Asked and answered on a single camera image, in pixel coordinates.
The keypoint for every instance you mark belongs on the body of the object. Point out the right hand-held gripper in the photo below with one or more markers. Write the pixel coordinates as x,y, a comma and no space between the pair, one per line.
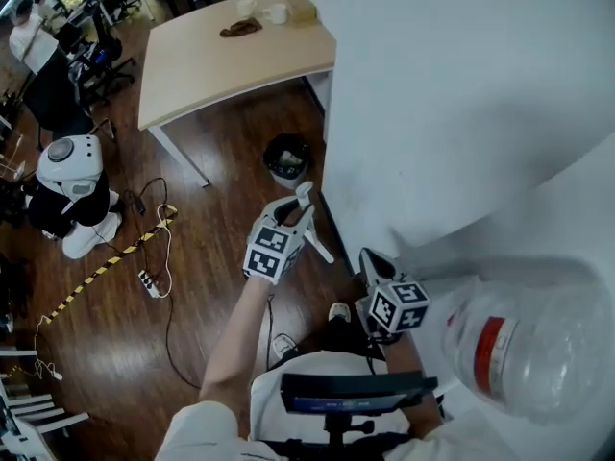
399,305

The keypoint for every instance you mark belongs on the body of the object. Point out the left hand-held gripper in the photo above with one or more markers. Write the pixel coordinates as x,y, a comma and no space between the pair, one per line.
269,257

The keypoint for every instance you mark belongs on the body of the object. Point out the person's left forearm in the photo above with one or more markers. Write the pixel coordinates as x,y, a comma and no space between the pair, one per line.
235,334

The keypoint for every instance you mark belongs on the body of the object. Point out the person's right forearm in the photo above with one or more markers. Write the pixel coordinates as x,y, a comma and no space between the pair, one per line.
408,368

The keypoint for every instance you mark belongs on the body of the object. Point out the person's right shoe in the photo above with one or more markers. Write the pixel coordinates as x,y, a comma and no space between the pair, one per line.
338,312

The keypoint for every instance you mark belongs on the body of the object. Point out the person's shoe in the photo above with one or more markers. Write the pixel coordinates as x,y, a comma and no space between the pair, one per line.
283,344
338,312

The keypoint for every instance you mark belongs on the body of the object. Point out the grey trash bin black liner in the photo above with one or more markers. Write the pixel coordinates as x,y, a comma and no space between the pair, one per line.
283,144

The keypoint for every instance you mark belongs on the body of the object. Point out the person's black trousers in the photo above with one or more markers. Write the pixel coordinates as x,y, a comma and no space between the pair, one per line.
336,339

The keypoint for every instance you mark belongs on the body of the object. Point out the person's left shoe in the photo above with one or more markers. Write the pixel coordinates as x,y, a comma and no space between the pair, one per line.
283,344

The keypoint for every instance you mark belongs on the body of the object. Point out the black chest-mounted device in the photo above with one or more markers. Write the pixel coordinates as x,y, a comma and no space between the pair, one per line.
346,392

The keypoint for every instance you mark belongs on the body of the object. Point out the black power adapter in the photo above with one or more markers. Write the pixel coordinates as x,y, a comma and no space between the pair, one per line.
140,207

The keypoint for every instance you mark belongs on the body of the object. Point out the wooden table white legs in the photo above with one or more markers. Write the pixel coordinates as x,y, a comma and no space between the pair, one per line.
216,65

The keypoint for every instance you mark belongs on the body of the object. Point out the clear water jug red label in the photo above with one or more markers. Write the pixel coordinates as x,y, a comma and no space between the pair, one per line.
528,353

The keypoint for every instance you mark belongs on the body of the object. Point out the yellow black striped tape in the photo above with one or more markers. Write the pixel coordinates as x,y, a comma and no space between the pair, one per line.
120,257

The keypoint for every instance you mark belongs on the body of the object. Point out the brown cloth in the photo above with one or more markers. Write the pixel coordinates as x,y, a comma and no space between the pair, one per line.
240,28

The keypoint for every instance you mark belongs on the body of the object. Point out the white mug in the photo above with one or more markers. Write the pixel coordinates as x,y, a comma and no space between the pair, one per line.
276,13
246,7

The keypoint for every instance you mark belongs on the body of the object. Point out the white humanoid robot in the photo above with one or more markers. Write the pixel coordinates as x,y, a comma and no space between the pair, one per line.
91,209

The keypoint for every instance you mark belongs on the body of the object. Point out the tan cardboard box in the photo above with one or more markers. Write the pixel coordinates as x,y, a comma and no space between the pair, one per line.
300,10

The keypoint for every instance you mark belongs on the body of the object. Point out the person's light shirt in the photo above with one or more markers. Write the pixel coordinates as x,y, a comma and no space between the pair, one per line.
202,430

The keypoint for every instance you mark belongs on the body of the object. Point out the black blue office chair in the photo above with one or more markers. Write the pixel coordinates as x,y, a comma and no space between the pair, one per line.
103,55

